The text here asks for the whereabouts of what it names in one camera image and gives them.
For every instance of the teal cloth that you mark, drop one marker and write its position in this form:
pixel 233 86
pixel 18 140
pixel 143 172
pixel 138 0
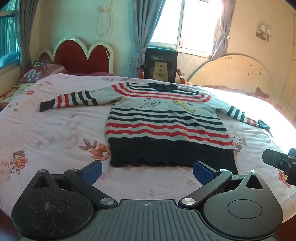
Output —
pixel 8 60

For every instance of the red scalloped headboard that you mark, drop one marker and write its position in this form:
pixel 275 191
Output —
pixel 76 58

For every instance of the pale grey curtain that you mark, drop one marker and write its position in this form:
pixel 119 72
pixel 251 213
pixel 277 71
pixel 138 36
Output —
pixel 223 30

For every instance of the side window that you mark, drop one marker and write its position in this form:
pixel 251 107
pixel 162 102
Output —
pixel 8 30

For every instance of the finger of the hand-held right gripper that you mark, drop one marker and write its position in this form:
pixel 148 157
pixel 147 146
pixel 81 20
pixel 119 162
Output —
pixel 274 158

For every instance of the bright window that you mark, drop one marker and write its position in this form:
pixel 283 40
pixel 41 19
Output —
pixel 189 23

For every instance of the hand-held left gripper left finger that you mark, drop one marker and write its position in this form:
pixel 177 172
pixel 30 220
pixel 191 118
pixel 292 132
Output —
pixel 93 172

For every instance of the striped pillow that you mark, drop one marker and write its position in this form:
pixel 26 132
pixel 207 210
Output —
pixel 39 73

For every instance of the black leather armchair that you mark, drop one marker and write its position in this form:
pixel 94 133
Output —
pixel 160 60

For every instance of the yellow floral pillow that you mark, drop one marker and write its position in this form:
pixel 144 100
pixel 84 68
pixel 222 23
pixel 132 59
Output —
pixel 11 92

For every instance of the blue curtain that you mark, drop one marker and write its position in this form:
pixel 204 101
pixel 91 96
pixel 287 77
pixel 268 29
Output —
pixel 144 34

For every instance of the beige round board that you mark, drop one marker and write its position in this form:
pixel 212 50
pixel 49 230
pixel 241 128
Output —
pixel 233 71

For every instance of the striped knit sweater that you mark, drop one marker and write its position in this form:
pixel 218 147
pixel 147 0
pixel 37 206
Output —
pixel 166 120

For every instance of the pink floral bedspread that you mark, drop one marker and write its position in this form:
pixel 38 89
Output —
pixel 57 134

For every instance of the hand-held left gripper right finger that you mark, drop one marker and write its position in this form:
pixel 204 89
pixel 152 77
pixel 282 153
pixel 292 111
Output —
pixel 203 171

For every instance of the wall lamp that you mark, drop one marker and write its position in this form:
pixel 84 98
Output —
pixel 263 32

